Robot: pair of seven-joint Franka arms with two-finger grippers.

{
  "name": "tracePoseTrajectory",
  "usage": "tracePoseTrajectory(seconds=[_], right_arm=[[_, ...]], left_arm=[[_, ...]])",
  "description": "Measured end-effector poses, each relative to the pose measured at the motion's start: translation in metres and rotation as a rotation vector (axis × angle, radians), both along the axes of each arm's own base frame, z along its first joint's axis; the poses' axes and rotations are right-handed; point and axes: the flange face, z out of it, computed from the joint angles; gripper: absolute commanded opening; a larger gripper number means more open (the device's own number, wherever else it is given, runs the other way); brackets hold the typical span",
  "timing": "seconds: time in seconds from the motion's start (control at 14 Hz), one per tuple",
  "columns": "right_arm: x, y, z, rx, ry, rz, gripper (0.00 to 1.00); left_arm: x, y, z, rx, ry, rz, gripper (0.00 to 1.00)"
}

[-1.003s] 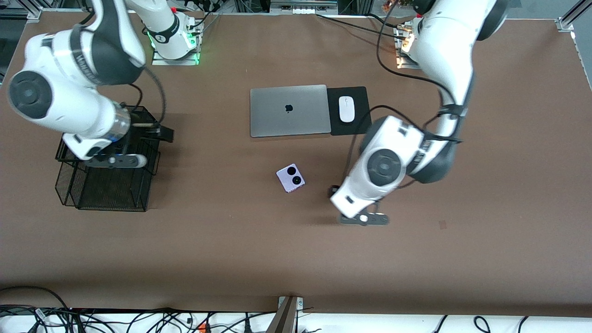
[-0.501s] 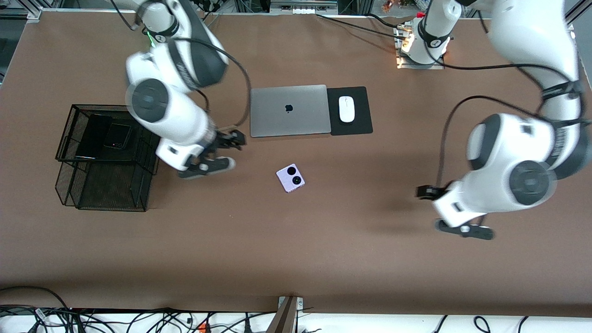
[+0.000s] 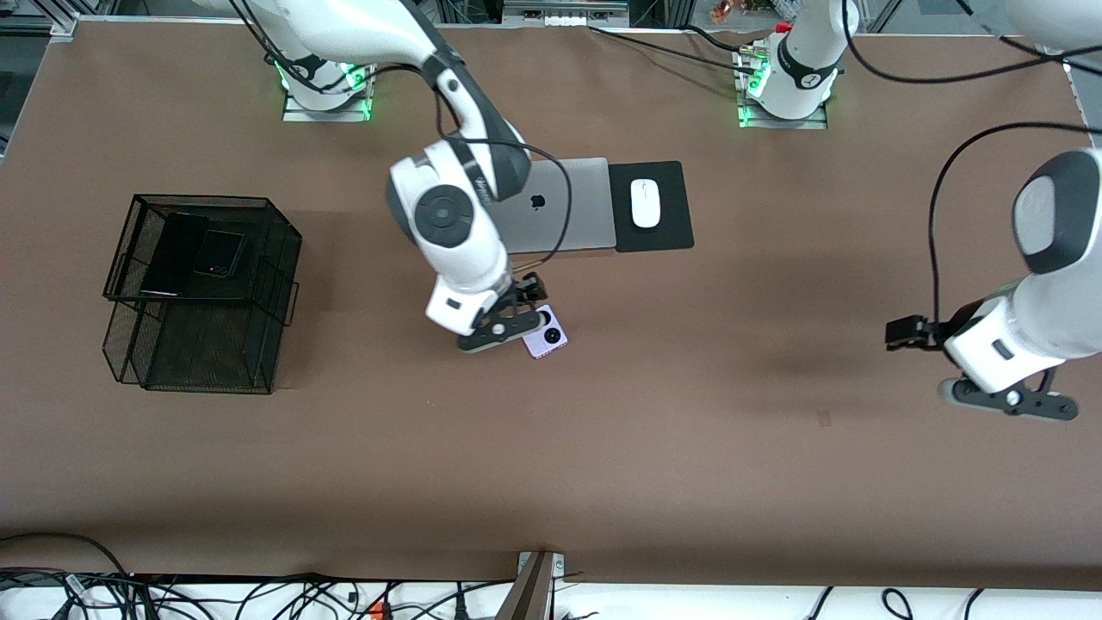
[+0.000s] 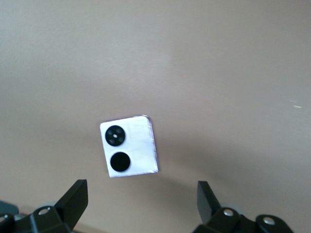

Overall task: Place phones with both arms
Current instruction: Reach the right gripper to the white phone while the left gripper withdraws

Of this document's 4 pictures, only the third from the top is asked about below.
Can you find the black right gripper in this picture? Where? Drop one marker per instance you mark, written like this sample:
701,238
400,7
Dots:
523,294

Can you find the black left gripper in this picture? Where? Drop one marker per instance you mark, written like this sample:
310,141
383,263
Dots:
931,331

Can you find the lilac flip phone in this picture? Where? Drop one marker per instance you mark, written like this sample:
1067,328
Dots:
551,336

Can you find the black flip phone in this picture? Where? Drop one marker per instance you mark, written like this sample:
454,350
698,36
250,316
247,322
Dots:
219,254

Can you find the long black smartphone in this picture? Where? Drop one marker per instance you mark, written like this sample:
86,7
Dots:
168,254

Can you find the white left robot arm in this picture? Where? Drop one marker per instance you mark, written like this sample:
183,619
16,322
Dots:
1033,258

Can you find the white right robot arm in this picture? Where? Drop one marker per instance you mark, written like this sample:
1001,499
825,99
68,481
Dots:
448,215

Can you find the silver closed laptop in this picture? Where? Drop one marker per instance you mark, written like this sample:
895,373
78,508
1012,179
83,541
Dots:
590,215

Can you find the white computer mouse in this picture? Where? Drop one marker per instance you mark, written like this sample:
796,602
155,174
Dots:
645,204

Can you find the black mouse pad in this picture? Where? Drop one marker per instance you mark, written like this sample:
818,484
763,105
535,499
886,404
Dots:
671,232

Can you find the grey power strip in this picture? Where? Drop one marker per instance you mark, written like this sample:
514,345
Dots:
564,17

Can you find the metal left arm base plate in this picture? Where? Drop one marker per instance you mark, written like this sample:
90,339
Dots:
779,124

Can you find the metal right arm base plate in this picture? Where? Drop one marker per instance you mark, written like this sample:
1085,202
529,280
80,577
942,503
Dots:
297,114

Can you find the grey metal camera post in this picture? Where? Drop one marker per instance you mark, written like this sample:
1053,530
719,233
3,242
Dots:
534,594

